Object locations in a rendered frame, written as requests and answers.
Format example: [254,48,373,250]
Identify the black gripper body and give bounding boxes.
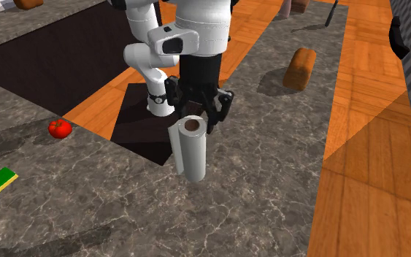
[177,53,228,118]

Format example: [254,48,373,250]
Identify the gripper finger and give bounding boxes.
[206,90,236,135]
[164,75,183,108]

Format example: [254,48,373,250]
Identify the white paper towel roll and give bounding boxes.
[167,115,207,183]

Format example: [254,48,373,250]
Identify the dark robot stand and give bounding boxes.
[110,83,181,166]

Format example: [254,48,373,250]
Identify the brown bread loaf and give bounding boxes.
[12,0,45,10]
[283,47,318,92]

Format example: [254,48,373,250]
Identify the pink cylinder container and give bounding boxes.
[278,0,293,19]

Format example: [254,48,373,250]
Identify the red tomato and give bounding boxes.
[47,119,73,139]

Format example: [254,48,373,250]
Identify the brown box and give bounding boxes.
[290,0,311,15]

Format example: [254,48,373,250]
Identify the black knife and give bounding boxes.
[324,0,339,28]

